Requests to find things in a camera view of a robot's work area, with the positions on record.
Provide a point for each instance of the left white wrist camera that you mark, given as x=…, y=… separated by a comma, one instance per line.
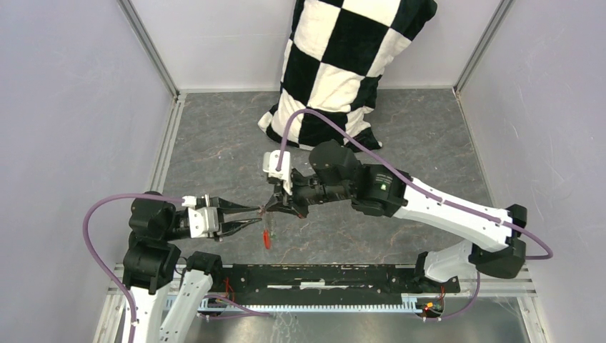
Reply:
x=195, y=215

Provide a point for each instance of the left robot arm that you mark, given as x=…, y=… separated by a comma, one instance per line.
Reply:
x=150, y=261

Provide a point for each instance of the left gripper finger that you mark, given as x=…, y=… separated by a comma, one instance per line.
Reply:
x=230, y=228
x=228, y=207

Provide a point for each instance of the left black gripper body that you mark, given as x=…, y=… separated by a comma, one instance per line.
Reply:
x=214, y=199

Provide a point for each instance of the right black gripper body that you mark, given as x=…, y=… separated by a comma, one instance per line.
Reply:
x=305, y=192

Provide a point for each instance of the black white checkered pillow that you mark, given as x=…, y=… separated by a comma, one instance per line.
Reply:
x=334, y=59

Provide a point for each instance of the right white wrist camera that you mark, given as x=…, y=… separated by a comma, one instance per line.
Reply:
x=278, y=169

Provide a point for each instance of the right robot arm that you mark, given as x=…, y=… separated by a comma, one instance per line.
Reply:
x=489, y=246

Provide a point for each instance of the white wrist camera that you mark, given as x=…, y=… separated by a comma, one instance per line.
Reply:
x=278, y=169
x=195, y=215

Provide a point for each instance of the metal key holder red handle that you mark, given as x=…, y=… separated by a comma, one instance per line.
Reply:
x=268, y=221

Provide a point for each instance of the white slotted cable duct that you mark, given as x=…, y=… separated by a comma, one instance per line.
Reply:
x=407, y=305

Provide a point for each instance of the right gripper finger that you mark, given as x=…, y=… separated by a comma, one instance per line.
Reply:
x=278, y=195
x=291, y=209

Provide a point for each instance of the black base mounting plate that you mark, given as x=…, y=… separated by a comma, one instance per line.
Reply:
x=326, y=284

